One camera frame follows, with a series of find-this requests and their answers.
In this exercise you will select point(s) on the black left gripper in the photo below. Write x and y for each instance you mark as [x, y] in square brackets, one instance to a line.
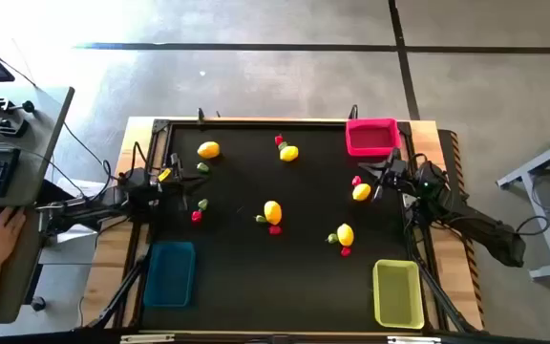
[172, 179]

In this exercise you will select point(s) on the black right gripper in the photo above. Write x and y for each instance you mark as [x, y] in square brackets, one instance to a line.
[395, 174]

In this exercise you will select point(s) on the small green toy pepper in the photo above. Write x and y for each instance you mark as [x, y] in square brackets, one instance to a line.
[282, 146]
[260, 219]
[203, 204]
[332, 238]
[203, 167]

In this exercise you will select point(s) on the yellow toy lemon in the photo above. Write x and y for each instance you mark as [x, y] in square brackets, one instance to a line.
[208, 149]
[273, 212]
[289, 153]
[361, 191]
[345, 234]

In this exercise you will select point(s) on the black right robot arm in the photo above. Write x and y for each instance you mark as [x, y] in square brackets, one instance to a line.
[485, 229]

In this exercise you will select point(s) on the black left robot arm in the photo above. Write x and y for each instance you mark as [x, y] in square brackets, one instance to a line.
[136, 186]

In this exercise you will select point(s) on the pink plastic basket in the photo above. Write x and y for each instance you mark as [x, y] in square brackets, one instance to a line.
[373, 138]

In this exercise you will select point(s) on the yellow tape tag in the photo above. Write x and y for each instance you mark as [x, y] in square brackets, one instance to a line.
[164, 174]

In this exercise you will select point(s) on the blue plastic basket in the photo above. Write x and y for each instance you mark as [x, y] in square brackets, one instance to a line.
[170, 274]

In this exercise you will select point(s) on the yellow-green plastic basket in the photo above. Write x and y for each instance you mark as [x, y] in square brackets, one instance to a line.
[397, 294]

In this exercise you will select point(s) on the black table mat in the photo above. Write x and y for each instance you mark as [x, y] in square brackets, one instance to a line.
[303, 286]

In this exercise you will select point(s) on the yellow black hazard tape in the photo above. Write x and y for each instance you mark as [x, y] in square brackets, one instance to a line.
[476, 291]

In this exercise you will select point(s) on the grey desk top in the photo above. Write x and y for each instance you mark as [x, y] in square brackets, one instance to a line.
[36, 143]
[12, 286]

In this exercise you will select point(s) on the pale grey metal cart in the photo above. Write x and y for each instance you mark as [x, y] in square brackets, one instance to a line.
[542, 223]

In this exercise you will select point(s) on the black computer mouse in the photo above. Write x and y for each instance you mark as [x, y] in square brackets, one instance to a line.
[7, 211]

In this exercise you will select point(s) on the black desk clamp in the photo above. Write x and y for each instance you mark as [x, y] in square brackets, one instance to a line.
[3, 126]
[5, 105]

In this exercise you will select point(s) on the black round knob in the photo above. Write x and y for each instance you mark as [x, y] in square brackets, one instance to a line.
[37, 303]

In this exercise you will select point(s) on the black frame strut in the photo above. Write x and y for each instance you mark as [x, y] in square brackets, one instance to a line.
[122, 291]
[442, 298]

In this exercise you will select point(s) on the silver metal bracket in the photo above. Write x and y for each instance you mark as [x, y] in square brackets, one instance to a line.
[413, 340]
[147, 338]

